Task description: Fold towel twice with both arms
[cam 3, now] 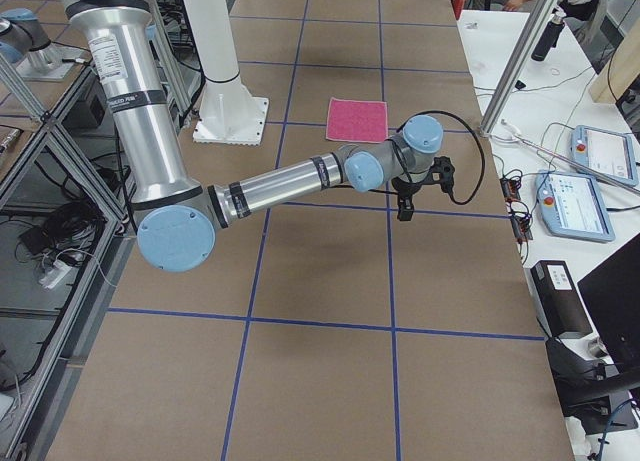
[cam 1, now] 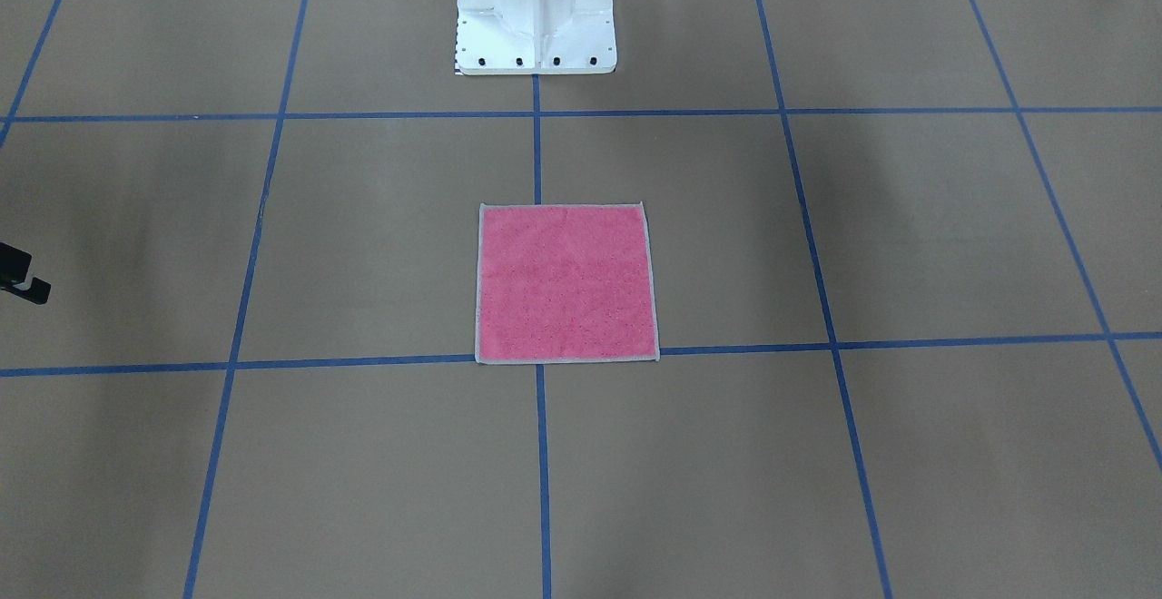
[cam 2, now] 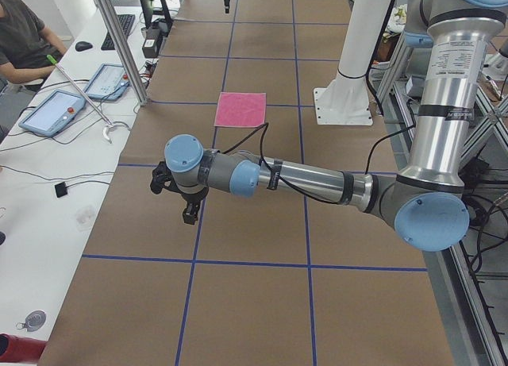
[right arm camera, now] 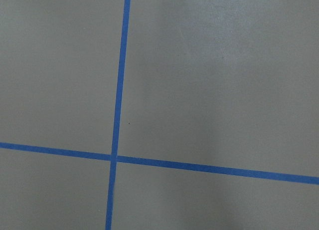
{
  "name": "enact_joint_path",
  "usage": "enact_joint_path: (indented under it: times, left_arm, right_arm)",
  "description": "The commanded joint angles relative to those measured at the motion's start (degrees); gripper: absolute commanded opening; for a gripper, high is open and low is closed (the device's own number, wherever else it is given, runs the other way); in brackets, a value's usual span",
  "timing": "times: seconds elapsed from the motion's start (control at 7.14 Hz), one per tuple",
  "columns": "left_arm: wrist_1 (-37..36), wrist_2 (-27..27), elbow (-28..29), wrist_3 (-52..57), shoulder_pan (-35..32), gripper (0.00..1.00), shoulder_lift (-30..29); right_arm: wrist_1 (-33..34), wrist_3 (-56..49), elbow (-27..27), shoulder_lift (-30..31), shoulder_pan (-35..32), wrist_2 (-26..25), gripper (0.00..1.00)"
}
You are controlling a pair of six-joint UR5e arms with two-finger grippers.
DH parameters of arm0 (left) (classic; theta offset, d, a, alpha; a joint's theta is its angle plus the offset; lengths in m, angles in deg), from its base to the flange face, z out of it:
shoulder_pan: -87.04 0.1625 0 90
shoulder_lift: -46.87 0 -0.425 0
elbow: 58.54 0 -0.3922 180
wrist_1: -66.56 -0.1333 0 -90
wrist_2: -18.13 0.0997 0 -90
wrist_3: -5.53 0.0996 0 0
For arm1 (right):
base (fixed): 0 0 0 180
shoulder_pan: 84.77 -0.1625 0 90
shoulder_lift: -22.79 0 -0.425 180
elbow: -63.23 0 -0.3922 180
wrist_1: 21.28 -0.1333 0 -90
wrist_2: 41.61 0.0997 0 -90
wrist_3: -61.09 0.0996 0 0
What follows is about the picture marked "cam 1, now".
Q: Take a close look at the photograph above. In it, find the pink towel with grey edge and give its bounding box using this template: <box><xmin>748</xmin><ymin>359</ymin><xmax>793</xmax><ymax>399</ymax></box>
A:
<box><xmin>474</xmin><ymin>204</ymin><xmax>661</xmax><ymax>365</ymax></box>

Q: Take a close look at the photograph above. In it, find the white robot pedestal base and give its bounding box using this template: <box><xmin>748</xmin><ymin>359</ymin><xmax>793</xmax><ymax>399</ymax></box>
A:
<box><xmin>454</xmin><ymin>0</ymin><xmax>618</xmax><ymax>74</ymax></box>

